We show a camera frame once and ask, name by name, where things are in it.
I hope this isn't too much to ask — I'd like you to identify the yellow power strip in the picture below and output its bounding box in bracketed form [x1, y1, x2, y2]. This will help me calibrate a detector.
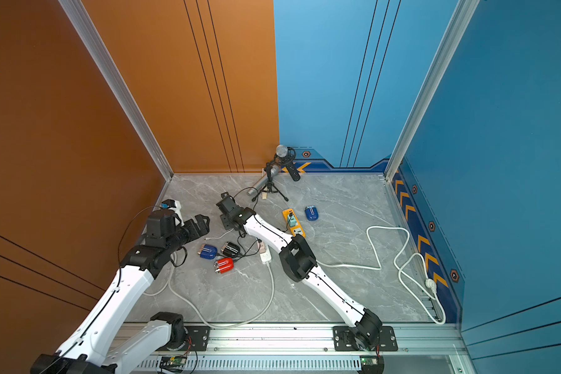
[283, 208, 306, 238]

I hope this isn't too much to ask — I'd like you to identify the teal charger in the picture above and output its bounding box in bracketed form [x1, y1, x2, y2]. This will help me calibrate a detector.
[287, 214, 300, 229]

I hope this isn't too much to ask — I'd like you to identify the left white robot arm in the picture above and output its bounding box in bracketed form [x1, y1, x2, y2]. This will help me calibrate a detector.
[30, 207, 210, 373]

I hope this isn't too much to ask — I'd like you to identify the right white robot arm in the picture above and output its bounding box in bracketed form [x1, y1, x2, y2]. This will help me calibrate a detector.
[217, 192, 383, 351]

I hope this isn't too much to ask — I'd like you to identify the black tripod stand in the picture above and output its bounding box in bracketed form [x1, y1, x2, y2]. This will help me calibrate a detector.
[248, 161, 289, 202]

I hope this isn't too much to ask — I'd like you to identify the white power strip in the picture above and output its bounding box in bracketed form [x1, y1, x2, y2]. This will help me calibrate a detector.
[257, 239, 272, 265]

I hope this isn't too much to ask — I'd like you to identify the white strip power cable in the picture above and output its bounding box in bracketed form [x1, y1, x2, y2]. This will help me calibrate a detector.
[142, 261, 276, 329]

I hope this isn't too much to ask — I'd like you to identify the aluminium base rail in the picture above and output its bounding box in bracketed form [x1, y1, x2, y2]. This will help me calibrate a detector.
[65, 321, 473, 374]

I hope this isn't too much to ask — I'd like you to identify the yellow strip white cable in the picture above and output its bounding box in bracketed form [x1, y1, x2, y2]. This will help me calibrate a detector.
[317, 226, 447, 326]

